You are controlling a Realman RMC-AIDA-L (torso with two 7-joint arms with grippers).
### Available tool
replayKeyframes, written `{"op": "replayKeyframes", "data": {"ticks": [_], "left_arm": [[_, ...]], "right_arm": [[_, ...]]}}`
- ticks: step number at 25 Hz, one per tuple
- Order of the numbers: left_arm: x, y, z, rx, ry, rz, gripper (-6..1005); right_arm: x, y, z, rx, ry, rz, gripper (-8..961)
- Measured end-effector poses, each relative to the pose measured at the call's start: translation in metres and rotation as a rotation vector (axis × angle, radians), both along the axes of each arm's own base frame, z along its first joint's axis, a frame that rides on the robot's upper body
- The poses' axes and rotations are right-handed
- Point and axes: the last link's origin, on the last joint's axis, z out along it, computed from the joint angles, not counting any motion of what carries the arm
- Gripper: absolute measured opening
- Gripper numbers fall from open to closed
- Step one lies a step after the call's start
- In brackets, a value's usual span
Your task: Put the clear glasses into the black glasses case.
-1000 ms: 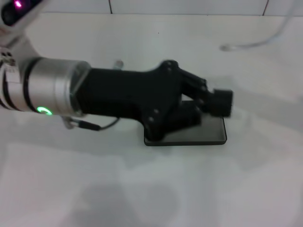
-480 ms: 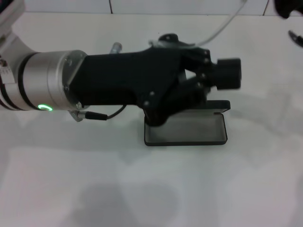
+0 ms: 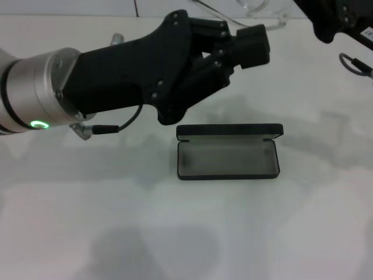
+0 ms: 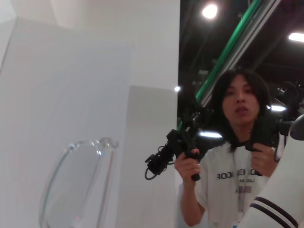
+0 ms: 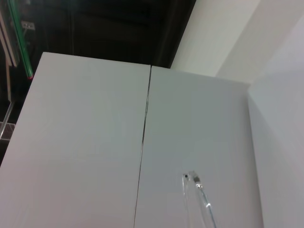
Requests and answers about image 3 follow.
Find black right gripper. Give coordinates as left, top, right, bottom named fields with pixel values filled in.
left=293, top=0, right=373, bottom=50

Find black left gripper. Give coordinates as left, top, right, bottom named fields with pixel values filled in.
left=61, top=9, right=205, bottom=127

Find clear frame glasses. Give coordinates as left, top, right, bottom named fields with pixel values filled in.
left=192, top=0, right=290, bottom=32

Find black glasses case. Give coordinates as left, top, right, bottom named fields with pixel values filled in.
left=176, top=123, right=284, bottom=181

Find silver flange connector stub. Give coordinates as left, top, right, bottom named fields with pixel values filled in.
left=110, top=33, right=125, bottom=47

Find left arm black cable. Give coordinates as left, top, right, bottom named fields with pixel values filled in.
left=69, top=104, right=144, bottom=142

